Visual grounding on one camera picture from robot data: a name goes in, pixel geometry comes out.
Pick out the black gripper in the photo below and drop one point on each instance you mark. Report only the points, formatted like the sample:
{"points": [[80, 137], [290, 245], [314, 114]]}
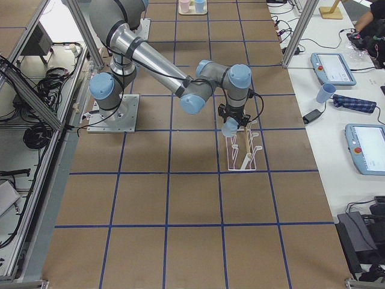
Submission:
{"points": [[233, 113]]}

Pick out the light blue cup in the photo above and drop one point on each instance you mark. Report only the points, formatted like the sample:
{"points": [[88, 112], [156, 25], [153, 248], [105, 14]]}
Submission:
{"points": [[229, 127]]}

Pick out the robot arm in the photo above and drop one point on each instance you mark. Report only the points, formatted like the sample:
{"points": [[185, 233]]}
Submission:
{"points": [[114, 22]]}

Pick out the blue cup on desk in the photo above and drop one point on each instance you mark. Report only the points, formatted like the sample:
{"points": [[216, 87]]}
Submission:
{"points": [[326, 91]]}

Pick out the pink cup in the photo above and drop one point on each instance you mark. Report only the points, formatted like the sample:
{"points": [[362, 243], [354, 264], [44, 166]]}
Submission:
{"points": [[184, 6]]}

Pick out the wooden rack dowel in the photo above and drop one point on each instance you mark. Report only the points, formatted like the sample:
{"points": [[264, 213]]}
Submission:
{"points": [[247, 139]]}

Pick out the black power adapter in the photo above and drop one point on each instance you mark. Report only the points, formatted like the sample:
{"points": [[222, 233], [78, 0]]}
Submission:
{"points": [[311, 116]]}

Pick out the upper teach pendant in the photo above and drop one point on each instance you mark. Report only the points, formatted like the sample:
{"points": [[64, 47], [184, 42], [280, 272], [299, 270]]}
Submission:
{"points": [[332, 68]]}

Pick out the teach pendant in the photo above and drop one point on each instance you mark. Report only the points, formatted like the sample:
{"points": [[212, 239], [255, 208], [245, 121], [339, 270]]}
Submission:
{"points": [[366, 146], [332, 68]]}

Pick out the cream serving tray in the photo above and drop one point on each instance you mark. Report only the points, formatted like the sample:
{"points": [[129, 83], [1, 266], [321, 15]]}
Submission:
{"points": [[192, 10]]}

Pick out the blue plaid cloth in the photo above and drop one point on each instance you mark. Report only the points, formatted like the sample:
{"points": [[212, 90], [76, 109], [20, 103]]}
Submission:
{"points": [[355, 104]]}

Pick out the lower teach pendant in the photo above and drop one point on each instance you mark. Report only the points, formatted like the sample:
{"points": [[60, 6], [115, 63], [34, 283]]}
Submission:
{"points": [[366, 146]]}

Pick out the wooden stand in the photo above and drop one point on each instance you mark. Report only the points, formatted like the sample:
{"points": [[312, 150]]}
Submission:
{"points": [[332, 13]]}

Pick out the white wire cup rack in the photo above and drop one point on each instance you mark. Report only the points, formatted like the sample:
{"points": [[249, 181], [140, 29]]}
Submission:
{"points": [[238, 160]]}

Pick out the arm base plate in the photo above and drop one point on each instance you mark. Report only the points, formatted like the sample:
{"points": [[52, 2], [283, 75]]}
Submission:
{"points": [[143, 28], [123, 120]]}

